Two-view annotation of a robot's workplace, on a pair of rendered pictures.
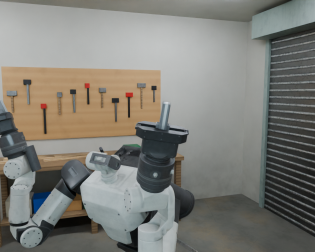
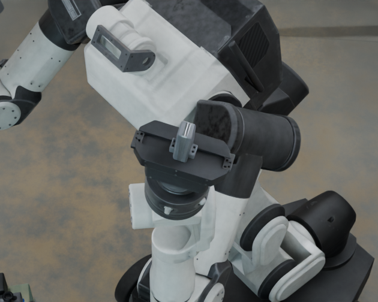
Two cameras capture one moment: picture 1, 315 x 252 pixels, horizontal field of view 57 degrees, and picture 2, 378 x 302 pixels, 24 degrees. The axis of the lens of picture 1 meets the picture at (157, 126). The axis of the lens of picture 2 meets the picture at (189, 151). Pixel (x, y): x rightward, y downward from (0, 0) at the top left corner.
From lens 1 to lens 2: 0.77 m
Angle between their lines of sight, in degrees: 46
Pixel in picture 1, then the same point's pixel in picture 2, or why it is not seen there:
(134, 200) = (137, 220)
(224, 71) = not seen: outside the picture
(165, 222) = (195, 243)
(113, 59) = not seen: outside the picture
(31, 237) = (0, 116)
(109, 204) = (132, 117)
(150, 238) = (167, 259)
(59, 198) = (47, 52)
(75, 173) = (77, 11)
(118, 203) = not seen: hidden behind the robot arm
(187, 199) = (280, 151)
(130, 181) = (176, 85)
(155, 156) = (168, 188)
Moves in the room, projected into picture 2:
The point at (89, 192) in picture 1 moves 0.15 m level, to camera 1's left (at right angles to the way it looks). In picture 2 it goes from (99, 76) to (20, 59)
